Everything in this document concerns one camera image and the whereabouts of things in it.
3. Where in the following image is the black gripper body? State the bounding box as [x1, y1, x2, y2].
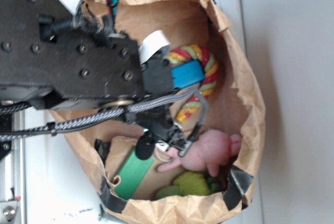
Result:
[127, 53, 193, 160]

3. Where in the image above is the green wooden block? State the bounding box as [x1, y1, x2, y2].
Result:
[115, 148, 154, 200]

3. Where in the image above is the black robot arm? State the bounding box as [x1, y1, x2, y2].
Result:
[1, 0, 195, 159]

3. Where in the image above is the blue wooden block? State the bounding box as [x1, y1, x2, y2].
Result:
[172, 60, 205, 89]

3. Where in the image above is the pink plush bunny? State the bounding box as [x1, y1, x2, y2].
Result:
[157, 129, 242, 177]

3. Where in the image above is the green fuzzy plush toy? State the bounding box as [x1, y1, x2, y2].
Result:
[156, 171, 222, 199]

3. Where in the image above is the brown paper bag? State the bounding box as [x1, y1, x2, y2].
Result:
[65, 0, 266, 223]

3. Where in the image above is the white plastic tray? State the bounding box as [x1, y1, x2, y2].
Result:
[20, 0, 245, 223]

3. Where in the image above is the grey braided cable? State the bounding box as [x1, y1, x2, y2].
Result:
[0, 87, 209, 143]

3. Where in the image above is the multicolour twisted rope toy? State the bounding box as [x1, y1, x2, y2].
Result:
[164, 44, 219, 124]

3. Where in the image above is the white flat ribbon cable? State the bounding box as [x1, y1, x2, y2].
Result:
[138, 30, 172, 64]

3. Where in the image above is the black metal bracket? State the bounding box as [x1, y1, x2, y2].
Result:
[0, 122, 12, 160]

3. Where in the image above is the aluminium frame rail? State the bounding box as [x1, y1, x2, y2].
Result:
[1, 111, 27, 223]

